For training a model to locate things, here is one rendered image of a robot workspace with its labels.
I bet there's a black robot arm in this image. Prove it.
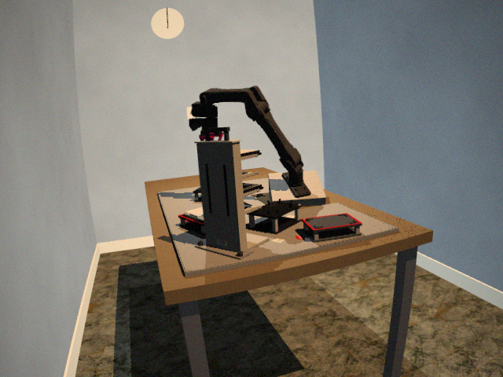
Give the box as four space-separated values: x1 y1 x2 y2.
191 86 311 198

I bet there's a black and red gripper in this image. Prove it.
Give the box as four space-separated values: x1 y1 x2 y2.
199 118 223 141

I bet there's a black rectangular frame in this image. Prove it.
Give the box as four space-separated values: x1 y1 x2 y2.
193 189 202 202

